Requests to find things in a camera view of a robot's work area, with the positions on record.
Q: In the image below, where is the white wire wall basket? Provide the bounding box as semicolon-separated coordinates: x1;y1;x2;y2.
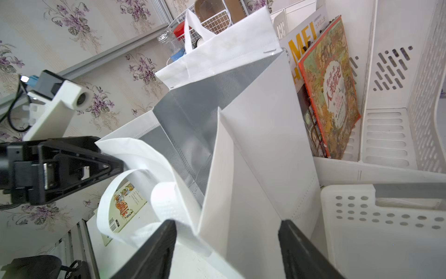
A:
166;1;249;65

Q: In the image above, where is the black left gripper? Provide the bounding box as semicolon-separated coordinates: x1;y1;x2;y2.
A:
1;137;124;206

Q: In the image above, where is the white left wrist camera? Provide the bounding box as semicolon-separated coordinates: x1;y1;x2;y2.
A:
23;70;94;141

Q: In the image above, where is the white perforated plastic tray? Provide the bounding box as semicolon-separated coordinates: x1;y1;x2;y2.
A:
321;183;446;279

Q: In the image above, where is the white insulated delivery bag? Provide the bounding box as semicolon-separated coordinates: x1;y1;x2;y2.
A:
96;8;321;279

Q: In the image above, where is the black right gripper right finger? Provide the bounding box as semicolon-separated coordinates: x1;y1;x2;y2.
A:
278;220;344;279

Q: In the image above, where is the colourful human history book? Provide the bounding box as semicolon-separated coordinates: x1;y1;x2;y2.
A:
298;16;361;160

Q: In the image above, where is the red lid jar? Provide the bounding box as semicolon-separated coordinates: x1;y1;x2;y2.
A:
173;21;185;41

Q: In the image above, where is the green history picture book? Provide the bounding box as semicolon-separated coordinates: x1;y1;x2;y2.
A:
96;180;147;247

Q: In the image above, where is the clear plastic water bottle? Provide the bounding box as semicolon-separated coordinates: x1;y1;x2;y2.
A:
157;28;185;62

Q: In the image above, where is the brown cardboard box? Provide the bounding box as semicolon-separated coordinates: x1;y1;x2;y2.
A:
194;0;246;23

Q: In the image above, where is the white plastic file organizer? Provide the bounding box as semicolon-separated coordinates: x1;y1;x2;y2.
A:
271;0;446;187

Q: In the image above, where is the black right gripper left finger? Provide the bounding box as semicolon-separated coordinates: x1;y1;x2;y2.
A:
113;220;177;279

